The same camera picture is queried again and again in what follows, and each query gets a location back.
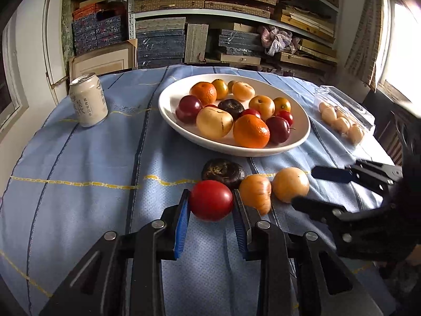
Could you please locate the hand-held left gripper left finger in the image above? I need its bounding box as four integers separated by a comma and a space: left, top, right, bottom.
39, 189, 191, 316

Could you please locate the pale wooden frame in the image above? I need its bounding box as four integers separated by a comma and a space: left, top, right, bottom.
69, 39, 138, 78

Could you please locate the grey upright box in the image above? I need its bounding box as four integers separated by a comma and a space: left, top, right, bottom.
185, 23, 209, 64

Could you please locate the white-framed window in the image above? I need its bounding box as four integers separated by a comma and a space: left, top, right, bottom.
0, 11, 29, 132

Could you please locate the dark red plum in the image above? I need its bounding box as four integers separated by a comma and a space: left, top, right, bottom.
265, 116, 292, 145
175, 95, 203, 125

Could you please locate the spotted orange persimmon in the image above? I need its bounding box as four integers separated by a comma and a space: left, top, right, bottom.
249, 95, 276, 121

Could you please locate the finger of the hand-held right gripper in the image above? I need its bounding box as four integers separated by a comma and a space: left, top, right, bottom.
291, 196, 400, 257
311, 160, 403, 198

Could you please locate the person's right forearm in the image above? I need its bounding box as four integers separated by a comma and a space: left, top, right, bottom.
378, 242, 421, 316

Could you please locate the blue tablecloth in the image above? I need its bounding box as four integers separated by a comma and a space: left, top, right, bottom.
0, 64, 400, 316

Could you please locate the dark wooden chair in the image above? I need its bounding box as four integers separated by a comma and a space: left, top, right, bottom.
375, 110, 421, 167

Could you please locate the red apple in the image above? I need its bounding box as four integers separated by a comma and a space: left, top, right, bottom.
189, 180, 234, 222

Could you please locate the stack of dark blue boxes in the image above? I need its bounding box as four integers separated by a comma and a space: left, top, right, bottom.
136, 18, 186, 68

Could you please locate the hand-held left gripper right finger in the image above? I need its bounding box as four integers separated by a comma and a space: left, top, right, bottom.
233, 189, 384, 316

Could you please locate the large orange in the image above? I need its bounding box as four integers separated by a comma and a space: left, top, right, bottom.
233, 114, 271, 149

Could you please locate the dark mangosteen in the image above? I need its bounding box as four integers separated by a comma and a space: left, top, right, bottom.
218, 99, 245, 121
201, 158, 247, 188

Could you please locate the green marbled panel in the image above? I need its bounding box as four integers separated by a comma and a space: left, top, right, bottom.
61, 0, 76, 63

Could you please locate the white plate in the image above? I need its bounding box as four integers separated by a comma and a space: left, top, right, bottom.
158, 73, 311, 157

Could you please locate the stack of blue floral boxes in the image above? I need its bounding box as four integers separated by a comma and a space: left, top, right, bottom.
72, 3, 129, 55

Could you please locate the pink cloth bundle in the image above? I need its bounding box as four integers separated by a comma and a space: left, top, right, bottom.
257, 25, 300, 56

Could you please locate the white metal shelf rack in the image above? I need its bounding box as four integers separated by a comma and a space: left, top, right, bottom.
127, 0, 341, 80

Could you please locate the white drink can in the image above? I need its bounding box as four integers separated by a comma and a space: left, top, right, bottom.
69, 72, 108, 128

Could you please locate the yellow-green tangerine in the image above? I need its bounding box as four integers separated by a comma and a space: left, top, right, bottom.
211, 79, 229, 99

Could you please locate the group of pale peaches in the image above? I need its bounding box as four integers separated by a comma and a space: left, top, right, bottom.
318, 101, 365, 144

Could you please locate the bright window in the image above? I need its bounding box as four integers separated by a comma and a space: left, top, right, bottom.
375, 0, 421, 97

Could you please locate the pale orange persimmon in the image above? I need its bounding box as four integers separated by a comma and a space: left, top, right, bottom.
232, 81, 256, 102
239, 174, 273, 215

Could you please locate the orange mandarin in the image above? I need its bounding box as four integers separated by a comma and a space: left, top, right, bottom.
190, 82, 218, 106

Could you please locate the tan round pear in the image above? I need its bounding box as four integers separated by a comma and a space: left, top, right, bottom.
272, 167, 310, 204

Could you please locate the clear plastic box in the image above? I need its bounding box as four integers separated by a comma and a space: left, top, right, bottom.
313, 86, 376, 145

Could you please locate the orange-yellow tangerine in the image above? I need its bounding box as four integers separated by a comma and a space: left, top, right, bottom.
273, 97, 292, 114

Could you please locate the long white slat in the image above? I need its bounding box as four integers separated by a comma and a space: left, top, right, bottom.
42, 0, 71, 104

